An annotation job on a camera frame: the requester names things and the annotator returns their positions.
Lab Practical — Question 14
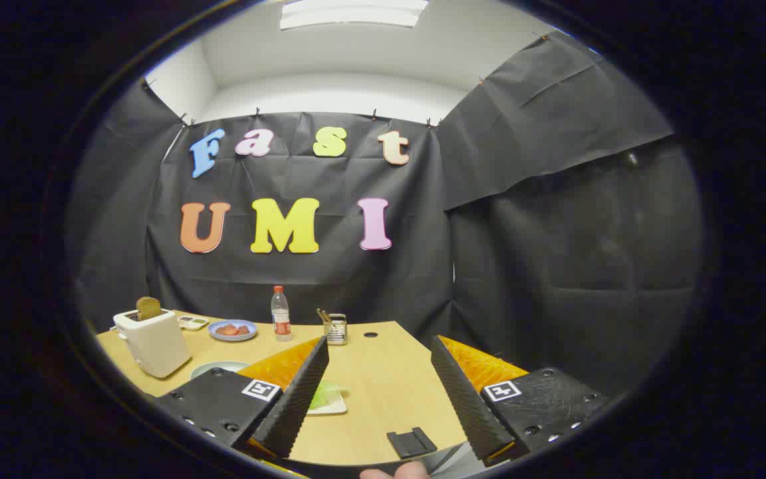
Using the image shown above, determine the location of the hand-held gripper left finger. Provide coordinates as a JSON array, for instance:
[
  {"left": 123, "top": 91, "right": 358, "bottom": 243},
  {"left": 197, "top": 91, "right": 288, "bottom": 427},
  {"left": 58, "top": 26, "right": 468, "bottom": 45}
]
[{"left": 156, "top": 336, "right": 330, "bottom": 460}]

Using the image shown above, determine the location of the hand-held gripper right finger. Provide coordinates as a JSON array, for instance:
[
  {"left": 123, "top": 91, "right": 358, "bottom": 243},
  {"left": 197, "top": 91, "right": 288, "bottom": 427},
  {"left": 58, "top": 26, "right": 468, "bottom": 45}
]
[{"left": 430, "top": 335, "right": 610, "bottom": 466}]

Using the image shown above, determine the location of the white square plate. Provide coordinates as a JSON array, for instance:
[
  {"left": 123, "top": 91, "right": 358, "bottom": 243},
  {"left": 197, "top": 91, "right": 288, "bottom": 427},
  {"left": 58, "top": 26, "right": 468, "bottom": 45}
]
[{"left": 306, "top": 382, "right": 348, "bottom": 416}]

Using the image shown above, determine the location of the small black plastic holder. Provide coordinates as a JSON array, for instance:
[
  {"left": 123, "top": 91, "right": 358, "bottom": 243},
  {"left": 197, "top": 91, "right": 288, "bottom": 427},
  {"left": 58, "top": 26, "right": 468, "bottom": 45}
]
[{"left": 387, "top": 427, "right": 438, "bottom": 460}]

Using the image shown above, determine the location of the metal mesh cutlery holder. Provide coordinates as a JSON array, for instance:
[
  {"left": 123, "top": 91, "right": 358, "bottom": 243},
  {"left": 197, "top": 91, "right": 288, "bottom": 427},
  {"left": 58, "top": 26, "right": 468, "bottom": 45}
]
[{"left": 324, "top": 313, "right": 348, "bottom": 346}]

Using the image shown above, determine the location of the clear plastic water bottle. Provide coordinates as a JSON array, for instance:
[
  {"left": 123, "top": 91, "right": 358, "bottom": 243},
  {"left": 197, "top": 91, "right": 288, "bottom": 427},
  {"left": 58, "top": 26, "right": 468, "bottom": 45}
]
[{"left": 271, "top": 285, "right": 293, "bottom": 342}]

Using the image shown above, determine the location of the blue plate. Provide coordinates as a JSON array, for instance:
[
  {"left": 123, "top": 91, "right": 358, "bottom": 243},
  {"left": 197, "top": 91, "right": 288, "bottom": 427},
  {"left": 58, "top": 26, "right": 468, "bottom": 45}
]
[{"left": 209, "top": 320, "right": 258, "bottom": 342}]

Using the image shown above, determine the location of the pale green round plate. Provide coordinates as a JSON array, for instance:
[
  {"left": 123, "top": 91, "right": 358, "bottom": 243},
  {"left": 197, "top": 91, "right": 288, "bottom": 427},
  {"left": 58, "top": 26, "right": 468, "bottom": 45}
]
[{"left": 190, "top": 361, "right": 251, "bottom": 381}]

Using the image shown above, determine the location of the white toaster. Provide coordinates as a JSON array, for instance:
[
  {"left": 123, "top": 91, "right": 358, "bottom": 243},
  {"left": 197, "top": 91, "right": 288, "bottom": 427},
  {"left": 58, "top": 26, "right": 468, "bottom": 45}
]
[{"left": 112, "top": 308, "right": 192, "bottom": 379}]

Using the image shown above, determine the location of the ceiling light panel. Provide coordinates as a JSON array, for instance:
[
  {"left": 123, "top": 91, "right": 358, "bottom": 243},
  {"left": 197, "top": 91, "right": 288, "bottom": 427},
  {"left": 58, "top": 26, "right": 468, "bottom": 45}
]
[{"left": 280, "top": 0, "right": 429, "bottom": 31}]

